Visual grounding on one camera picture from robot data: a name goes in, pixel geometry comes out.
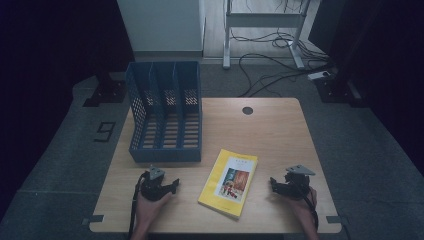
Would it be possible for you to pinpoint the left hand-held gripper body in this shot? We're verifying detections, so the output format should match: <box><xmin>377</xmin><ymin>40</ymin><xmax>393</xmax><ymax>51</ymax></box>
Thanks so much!
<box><xmin>139</xmin><ymin>165</ymin><xmax>173</xmax><ymax>202</ymax></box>

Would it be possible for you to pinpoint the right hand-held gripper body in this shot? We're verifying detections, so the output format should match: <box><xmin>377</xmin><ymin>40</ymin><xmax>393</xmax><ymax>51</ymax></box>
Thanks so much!
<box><xmin>278</xmin><ymin>164</ymin><xmax>316</xmax><ymax>201</ymax></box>

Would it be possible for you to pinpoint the yellow book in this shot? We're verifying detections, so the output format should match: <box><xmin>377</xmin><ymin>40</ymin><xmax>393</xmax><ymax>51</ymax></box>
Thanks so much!
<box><xmin>197</xmin><ymin>148</ymin><xmax>259</xmax><ymax>221</ymax></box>

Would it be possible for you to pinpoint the person's left hand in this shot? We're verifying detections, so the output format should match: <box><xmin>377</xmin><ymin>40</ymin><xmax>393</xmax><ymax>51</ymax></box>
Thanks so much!
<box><xmin>134</xmin><ymin>192</ymin><xmax>173</xmax><ymax>231</ymax></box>

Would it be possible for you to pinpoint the person's right hand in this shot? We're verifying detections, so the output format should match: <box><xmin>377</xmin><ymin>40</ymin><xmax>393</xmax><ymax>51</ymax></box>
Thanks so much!
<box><xmin>289</xmin><ymin>186</ymin><xmax>318</xmax><ymax>228</ymax></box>

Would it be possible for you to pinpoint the blue file rack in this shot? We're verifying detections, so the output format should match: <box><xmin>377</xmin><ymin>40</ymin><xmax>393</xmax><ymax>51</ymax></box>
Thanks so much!
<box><xmin>124</xmin><ymin>60</ymin><xmax>203</xmax><ymax>164</ymax></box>

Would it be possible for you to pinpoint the black stand base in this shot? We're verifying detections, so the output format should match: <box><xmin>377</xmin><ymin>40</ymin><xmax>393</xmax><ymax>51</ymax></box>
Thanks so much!
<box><xmin>82</xmin><ymin>71</ymin><xmax>128</xmax><ymax>108</ymax></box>
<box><xmin>314</xmin><ymin>66</ymin><xmax>368</xmax><ymax>108</ymax></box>

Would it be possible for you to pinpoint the white power strip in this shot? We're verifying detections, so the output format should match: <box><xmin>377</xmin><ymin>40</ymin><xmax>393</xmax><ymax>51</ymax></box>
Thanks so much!
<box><xmin>306</xmin><ymin>70</ymin><xmax>332</xmax><ymax>82</ymax></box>

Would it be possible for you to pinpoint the white cabinet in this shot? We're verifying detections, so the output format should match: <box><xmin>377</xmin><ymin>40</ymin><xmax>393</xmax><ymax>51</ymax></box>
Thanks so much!
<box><xmin>116</xmin><ymin>0</ymin><xmax>207</xmax><ymax>58</ymax></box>

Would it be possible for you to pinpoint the dark curtain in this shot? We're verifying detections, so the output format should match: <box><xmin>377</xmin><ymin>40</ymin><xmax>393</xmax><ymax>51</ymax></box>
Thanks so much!
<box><xmin>0</xmin><ymin>0</ymin><xmax>135</xmax><ymax>221</ymax></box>
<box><xmin>308</xmin><ymin>0</ymin><xmax>424</xmax><ymax>174</ymax></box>

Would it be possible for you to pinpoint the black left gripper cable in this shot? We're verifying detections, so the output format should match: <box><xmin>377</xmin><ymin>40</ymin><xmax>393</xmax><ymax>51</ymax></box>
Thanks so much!
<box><xmin>127</xmin><ymin>171</ymin><xmax>148</xmax><ymax>240</ymax></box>

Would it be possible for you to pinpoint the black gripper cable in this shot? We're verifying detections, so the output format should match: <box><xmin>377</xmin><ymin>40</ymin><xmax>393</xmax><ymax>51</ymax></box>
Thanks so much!
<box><xmin>127</xmin><ymin>171</ymin><xmax>148</xmax><ymax>240</ymax></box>
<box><xmin>299</xmin><ymin>185</ymin><xmax>320</xmax><ymax>232</ymax></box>

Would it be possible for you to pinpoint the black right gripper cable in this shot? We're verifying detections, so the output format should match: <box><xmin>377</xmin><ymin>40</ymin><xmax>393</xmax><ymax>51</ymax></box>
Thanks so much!
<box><xmin>299</xmin><ymin>185</ymin><xmax>320</xmax><ymax>232</ymax></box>

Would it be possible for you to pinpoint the long black floor cable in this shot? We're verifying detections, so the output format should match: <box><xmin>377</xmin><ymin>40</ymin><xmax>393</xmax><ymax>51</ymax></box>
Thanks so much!
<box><xmin>237</xmin><ymin>52</ymin><xmax>332</xmax><ymax>99</ymax></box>

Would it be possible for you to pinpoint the tangled black cable bundle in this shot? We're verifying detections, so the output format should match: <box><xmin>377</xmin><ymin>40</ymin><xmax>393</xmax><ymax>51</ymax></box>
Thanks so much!
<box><xmin>229</xmin><ymin>27</ymin><xmax>328</xmax><ymax>62</ymax></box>

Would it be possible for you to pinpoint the white desk frame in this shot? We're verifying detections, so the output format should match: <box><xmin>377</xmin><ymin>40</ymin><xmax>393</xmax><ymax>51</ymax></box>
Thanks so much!
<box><xmin>222</xmin><ymin>0</ymin><xmax>313</xmax><ymax>71</ymax></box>

